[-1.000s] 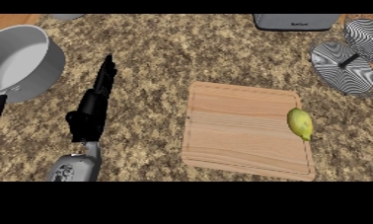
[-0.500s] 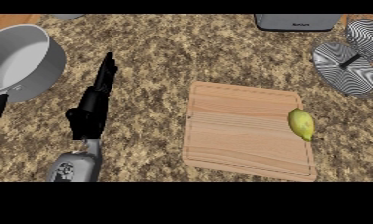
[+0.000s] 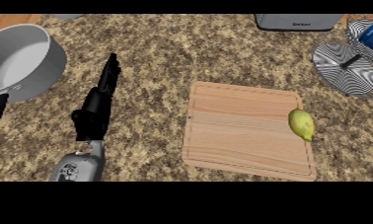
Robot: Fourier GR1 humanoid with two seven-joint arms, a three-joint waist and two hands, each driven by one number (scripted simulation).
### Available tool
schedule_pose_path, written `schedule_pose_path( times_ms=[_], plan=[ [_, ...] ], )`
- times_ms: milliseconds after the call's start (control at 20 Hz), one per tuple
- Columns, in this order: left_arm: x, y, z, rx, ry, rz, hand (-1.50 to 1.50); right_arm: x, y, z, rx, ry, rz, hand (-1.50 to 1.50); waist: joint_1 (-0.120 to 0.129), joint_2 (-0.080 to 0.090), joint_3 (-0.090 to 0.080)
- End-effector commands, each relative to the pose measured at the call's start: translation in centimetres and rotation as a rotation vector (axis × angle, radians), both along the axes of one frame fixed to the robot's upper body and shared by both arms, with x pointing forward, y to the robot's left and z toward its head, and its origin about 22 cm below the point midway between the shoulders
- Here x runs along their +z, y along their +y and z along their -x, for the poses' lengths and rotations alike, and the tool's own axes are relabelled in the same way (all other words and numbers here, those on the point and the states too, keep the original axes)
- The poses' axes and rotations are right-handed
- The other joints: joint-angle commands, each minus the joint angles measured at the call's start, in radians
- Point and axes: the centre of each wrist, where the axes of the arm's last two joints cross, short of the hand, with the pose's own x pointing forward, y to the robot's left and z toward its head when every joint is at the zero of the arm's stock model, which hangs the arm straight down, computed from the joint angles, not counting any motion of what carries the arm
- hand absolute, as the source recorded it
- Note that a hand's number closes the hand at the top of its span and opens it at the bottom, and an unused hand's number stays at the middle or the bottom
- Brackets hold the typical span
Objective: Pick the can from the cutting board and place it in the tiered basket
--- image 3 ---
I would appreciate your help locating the wooden cutting board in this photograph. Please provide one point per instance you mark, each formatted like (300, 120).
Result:
(248, 129)

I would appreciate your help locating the grey metal saucepan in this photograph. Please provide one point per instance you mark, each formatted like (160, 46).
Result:
(27, 60)

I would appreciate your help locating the pale grey object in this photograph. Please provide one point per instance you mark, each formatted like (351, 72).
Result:
(67, 16)

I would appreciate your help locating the dark grey appliance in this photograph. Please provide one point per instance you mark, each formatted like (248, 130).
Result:
(297, 21)

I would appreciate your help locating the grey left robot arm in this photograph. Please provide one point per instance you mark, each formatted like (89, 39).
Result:
(80, 165)

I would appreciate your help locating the yellow-green lemon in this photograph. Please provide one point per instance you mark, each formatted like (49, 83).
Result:
(301, 123)

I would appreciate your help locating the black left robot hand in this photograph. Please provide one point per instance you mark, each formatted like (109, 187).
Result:
(98, 103)

